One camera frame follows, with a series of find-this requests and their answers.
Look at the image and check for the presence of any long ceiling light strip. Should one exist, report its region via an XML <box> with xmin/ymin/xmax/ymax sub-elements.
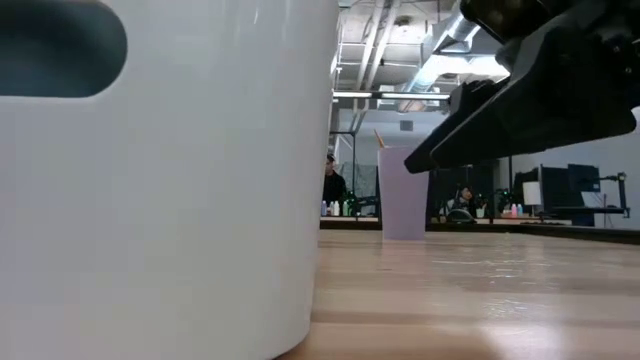
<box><xmin>332</xmin><ymin>91</ymin><xmax>451</xmax><ymax>100</ymax></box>

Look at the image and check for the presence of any white plastic tray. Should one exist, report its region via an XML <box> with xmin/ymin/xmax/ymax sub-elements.
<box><xmin>0</xmin><ymin>0</ymin><xmax>341</xmax><ymax>360</ymax></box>

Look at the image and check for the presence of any black background monitor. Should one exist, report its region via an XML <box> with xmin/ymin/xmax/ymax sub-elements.
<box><xmin>567</xmin><ymin>163</ymin><xmax>601</xmax><ymax>194</ymax></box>

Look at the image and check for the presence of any lavender plastic cup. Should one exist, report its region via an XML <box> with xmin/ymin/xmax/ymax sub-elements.
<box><xmin>377</xmin><ymin>145</ymin><xmax>431</xmax><ymax>242</ymax></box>

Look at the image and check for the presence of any person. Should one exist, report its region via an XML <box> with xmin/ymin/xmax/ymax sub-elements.
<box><xmin>322</xmin><ymin>152</ymin><xmax>349</xmax><ymax>206</ymax></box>
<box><xmin>448</xmin><ymin>185</ymin><xmax>477</xmax><ymax>222</ymax></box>

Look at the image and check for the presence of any black background rig frame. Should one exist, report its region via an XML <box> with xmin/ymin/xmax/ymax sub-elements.
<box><xmin>329</xmin><ymin>130</ymin><xmax>358</xmax><ymax>217</ymax></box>

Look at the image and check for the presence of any white table lamp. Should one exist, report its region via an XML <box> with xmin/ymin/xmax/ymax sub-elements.
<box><xmin>522</xmin><ymin>181</ymin><xmax>542</xmax><ymax>206</ymax></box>

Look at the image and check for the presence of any black partition panel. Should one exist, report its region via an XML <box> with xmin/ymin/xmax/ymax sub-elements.
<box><xmin>429</xmin><ymin>164</ymin><xmax>501</xmax><ymax>222</ymax></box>

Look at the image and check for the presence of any ceiling light panel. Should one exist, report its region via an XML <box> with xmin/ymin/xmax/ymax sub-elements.
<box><xmin>439</xmin><ymin>53</ymin><xmax>511</xmax><ymax>84</ymax></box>

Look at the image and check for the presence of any large dark teal paint bottle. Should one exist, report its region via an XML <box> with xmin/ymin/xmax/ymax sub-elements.
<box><xmin>0</xmin><ymin>0</ymin><xmax>129</xmax><ymax>99</ymax></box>

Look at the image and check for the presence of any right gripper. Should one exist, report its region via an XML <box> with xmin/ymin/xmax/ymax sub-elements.
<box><xmin>429</xmin><ymin>0</ymin><xmax>640</xmax><ymax>169</ymax></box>

